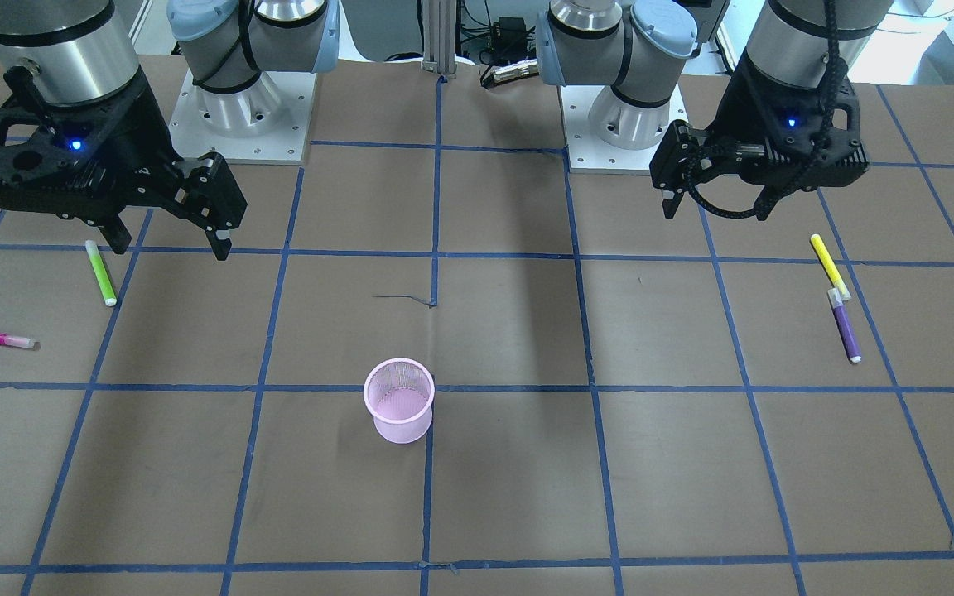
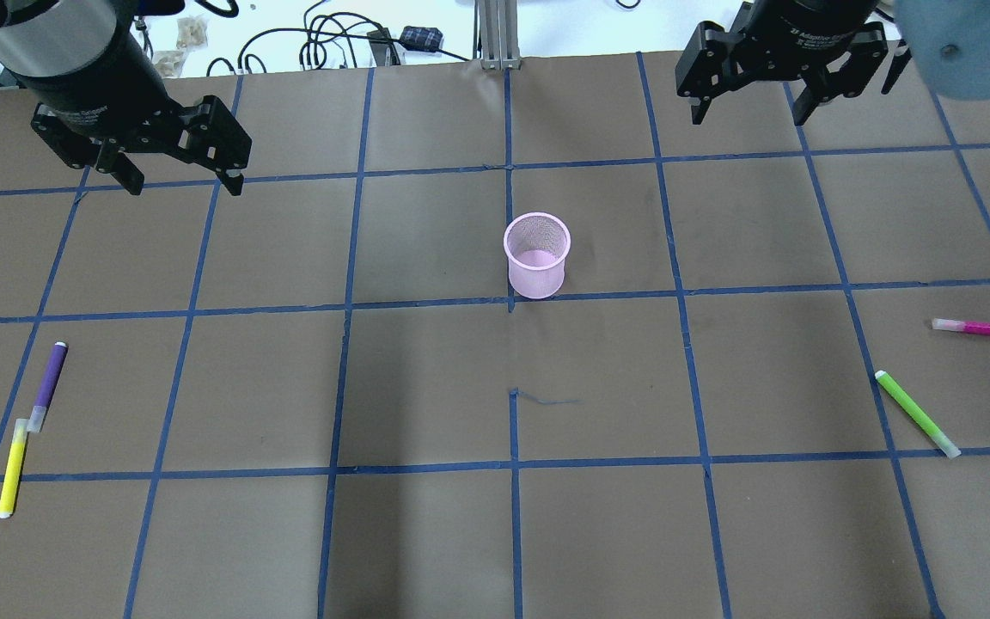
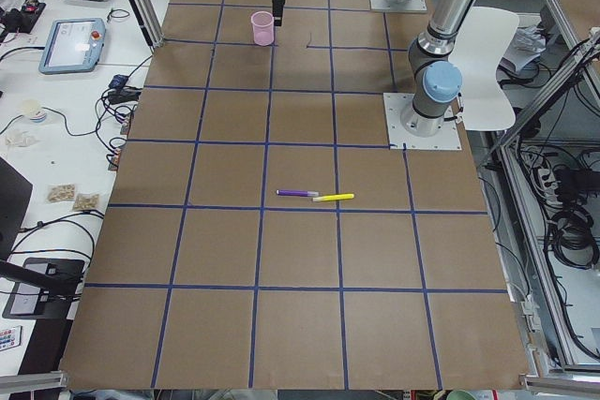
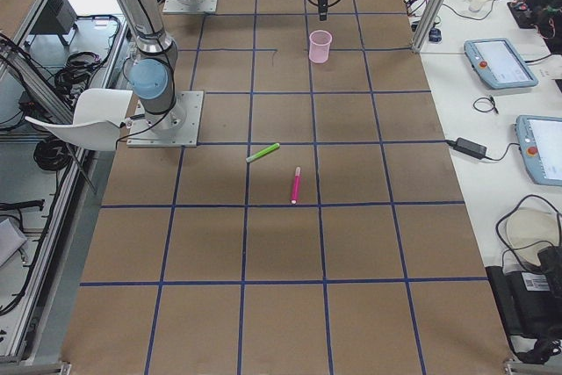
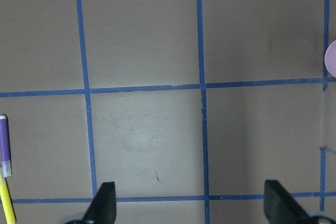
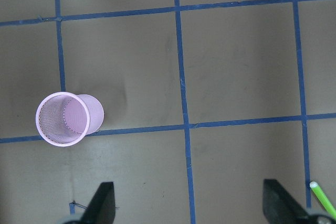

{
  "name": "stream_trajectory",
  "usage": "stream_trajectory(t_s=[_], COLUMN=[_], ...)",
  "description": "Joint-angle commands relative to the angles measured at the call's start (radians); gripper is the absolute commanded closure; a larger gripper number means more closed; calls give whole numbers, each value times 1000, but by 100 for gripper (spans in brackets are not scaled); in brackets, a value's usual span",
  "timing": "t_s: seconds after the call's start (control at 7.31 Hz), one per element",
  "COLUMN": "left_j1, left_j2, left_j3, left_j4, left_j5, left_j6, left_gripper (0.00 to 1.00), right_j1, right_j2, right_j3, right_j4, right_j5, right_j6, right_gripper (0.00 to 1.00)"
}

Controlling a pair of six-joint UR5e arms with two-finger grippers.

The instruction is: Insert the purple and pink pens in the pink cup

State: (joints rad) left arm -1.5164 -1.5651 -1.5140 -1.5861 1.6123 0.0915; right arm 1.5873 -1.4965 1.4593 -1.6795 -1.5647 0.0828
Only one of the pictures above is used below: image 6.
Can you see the green highlighter pen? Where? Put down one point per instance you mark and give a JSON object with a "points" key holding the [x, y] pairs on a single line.
{"points": [[322, 198]]}

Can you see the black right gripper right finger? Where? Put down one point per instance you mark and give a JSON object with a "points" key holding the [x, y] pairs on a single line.
{"points": [[279, 206]]}

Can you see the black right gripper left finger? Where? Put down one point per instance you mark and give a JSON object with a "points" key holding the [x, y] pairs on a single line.
{"points": [[101, 208]]}

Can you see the pink mesh pen cup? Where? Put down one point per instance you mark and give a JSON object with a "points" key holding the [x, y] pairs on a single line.
{"points": [[63, 119]]}

